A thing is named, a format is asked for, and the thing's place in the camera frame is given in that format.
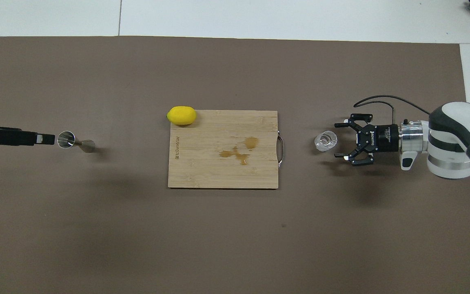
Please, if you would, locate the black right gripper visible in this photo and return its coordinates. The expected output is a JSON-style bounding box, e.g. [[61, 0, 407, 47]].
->
[[334, 114, 401, 167]]

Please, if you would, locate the steel double jigger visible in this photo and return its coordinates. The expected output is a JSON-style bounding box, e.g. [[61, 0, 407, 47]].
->
[[57, 131, 96, 153]]

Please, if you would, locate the bamboo cutting board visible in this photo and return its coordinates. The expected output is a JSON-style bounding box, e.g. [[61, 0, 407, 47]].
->
[[168, 109, 285, 189]]

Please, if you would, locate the yellow lemon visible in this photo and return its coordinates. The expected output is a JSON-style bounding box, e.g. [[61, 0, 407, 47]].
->
[[166, 106, 197, 125]]

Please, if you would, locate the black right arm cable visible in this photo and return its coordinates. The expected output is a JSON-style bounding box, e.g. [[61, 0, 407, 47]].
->
[[353, 96, 431, 116]]

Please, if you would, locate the brown table mat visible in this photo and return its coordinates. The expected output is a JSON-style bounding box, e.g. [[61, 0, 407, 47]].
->
[[0, 36, 470, 294]]

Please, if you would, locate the clear glass cup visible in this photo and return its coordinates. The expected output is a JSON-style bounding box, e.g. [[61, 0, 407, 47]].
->
[[315, 131, 338, 152]]

